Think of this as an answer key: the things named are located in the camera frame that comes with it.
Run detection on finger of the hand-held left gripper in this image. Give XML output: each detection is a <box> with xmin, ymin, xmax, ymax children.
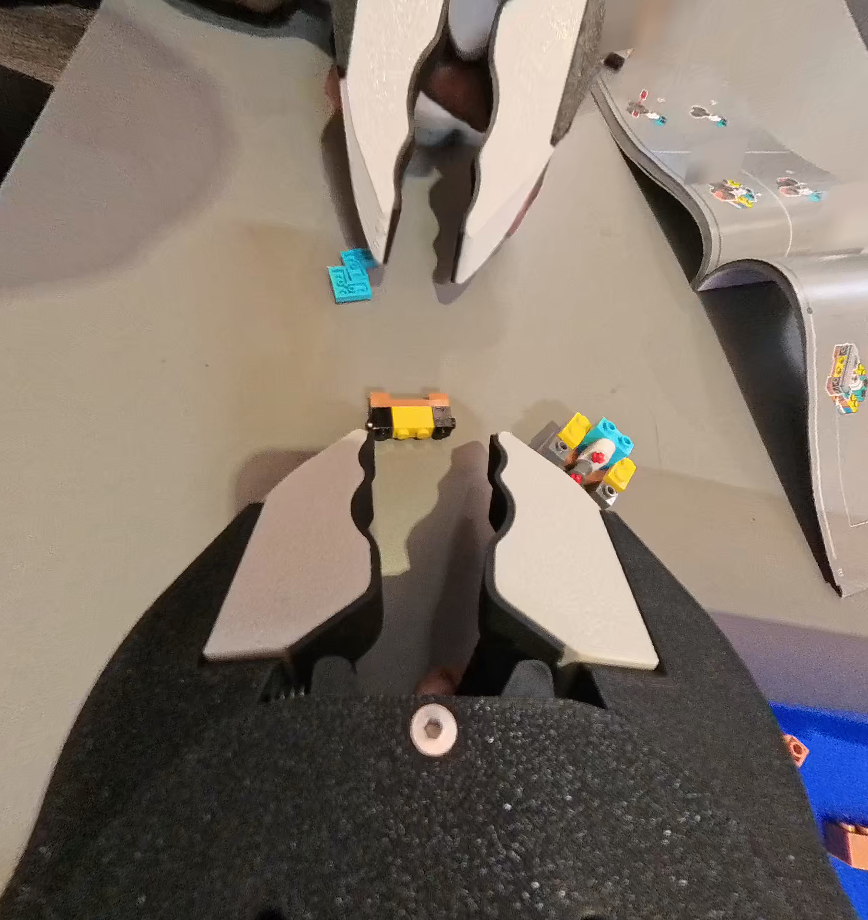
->
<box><xmin>340</xmin><ymin>0</ymin><xmax>449</xmax><ymax>267</ymax></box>
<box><xmin>451</xmin><ymin>0</ymin><xmax>590</xmax><ymax>285</ymax></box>

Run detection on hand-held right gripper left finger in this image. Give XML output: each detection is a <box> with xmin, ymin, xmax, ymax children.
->
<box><xmin>204</xmin><ymin>430</ymin><xmax>384</xmax><ymax>662</ymax></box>

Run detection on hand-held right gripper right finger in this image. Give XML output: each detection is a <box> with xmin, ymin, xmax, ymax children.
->
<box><xmin>480</xmin><ymin>431</ymin><xmax>661</xmax><ymax>671</ymax></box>

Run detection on yellow and brown brick assembly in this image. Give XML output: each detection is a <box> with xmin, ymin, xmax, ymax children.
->
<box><xmin>367</xmin><ymin>390</ymin><xmax>456</xmax><ymax>441</ymax></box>

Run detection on grey desk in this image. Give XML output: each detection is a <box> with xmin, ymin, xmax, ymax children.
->
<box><xmin>0</xmin><ymin>0</ymin><xmax>868</xmax><ymax>907</ymax></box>

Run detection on person's left hand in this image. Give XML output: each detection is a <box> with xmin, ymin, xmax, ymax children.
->
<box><xmin>423</xmin><ymin>61</ymin><xmax>494</xmax><ymax>134</ymax></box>

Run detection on person's right hand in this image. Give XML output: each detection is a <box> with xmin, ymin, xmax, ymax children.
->
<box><xmin>416</xmin><ymin>665</ymin><xmax>472</xmax><ymax>698</ymax></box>

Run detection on multicoloured brick model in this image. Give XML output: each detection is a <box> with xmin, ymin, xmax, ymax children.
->
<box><xmin>529</xmin><ymin>412</ymin><xmax>637</xmax><ymax>511</ymax></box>

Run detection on brick instruction booklet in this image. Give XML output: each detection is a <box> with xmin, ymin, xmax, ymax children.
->
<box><xmin>590</xmin><ymin>0</ymin><xmax>868</xmax><ymax>599</ymax></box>

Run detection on blue storage bin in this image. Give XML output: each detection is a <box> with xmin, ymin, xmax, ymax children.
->
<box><xmin>768</xmin><ymin>701</ymin><xmax>868</xmax><ymax>920</ymax></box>

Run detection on brown sloped brick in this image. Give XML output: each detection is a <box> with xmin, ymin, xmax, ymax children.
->
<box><xmin>822</xmin><ymin>814</ymin><xmax>868</xmax><ymax>872</ymax></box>

